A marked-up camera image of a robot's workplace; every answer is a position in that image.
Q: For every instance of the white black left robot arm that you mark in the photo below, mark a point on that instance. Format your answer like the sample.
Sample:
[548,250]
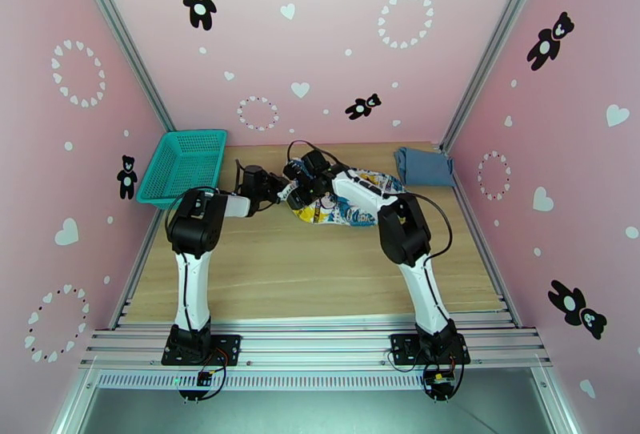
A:
[192,287]

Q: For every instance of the circuit board with yellow connector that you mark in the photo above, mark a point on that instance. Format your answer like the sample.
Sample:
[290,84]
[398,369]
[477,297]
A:
[440,382]

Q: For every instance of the small black circuit board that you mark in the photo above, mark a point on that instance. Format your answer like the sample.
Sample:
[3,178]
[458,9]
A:
[203,378]

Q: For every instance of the white yellow blue printed garment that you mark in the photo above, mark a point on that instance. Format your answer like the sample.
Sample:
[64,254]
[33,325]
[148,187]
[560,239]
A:
[340,212]

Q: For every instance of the black teddy bear wall sticker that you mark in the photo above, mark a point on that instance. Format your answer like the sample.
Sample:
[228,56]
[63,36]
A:
[127,180]
[580,312]

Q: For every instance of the slotted metal strip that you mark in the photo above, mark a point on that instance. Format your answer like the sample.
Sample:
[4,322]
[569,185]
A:
[315,380]

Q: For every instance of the aluminium corner post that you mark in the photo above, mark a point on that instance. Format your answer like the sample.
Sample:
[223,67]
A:
[495,47]
[125,42]

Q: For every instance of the blue tank top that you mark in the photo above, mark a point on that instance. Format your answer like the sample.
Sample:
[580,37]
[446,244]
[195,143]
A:
[425,167]

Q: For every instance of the teal plastic basket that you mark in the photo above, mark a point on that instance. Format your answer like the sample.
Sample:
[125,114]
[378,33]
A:
[182,167]

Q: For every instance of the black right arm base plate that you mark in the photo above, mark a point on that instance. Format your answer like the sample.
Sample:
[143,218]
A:
[402,347]

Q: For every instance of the aluminium front rail frame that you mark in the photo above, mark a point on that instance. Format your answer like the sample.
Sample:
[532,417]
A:
[315,347]

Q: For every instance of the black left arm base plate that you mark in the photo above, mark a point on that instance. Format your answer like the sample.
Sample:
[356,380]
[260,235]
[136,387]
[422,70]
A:
[227,347]

